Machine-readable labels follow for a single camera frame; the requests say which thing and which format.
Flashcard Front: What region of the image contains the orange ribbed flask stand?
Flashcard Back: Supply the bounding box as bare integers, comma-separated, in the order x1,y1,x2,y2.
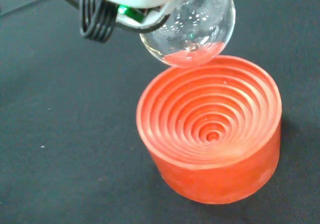
135,54,283,206

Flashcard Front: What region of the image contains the black bench cloth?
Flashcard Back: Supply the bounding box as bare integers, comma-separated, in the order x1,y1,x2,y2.
0,0,320,224

